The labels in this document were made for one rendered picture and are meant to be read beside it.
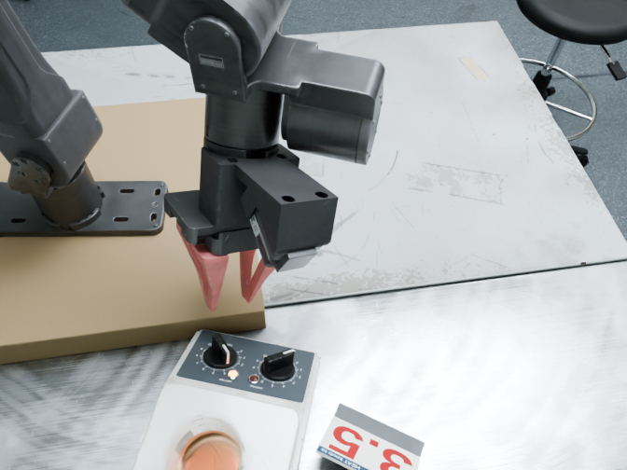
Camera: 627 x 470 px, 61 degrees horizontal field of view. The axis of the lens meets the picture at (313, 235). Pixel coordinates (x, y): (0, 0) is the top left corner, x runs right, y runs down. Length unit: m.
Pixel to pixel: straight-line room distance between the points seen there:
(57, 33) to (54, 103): 2.14
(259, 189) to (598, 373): 0.44
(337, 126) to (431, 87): 0.50
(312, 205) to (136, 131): 0.42
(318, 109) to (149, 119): 0.40
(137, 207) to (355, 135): 0.33
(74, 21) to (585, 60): 2.21
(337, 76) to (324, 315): 0.31
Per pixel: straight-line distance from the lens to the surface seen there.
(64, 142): 0.53
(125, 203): 0.64
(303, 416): 0.49
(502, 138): 0.81
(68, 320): 0.59
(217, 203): 0.39
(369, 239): 0.66
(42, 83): 0.52
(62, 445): 0.59
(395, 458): 0.54
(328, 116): 0.37
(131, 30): 2.59
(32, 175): 0.56
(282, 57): 0.38
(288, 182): 0.36
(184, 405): 0.48
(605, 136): 2.36
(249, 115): 0.39
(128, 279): 0.60
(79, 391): 0.61
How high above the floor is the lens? 1.44
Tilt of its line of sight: 56 degrees down
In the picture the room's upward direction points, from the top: 4 degrees clockwise
